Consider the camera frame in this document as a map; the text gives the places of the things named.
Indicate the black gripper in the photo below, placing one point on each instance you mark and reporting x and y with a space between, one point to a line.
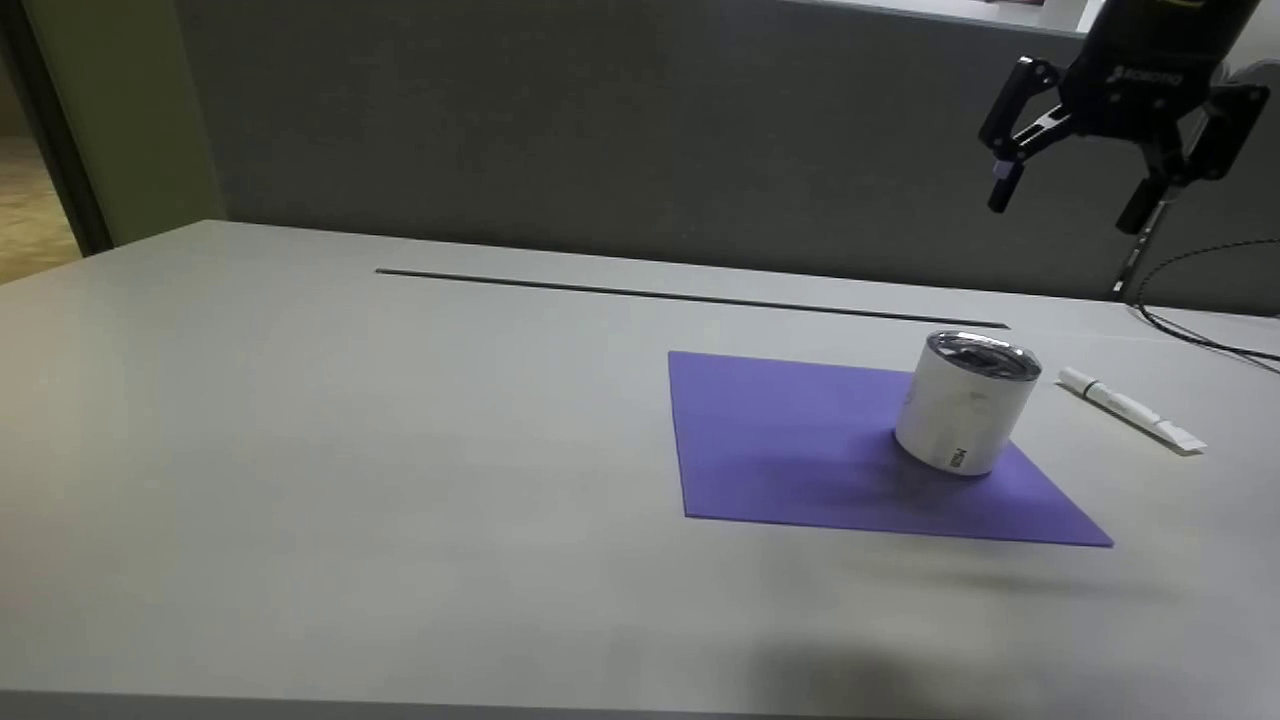
1152 63

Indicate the clear sliding cup lid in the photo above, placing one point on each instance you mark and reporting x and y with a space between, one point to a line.
986 353

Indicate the white tube marker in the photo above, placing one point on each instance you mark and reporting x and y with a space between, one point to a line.
1126 405

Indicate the purple mat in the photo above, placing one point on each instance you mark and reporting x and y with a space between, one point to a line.
773 443

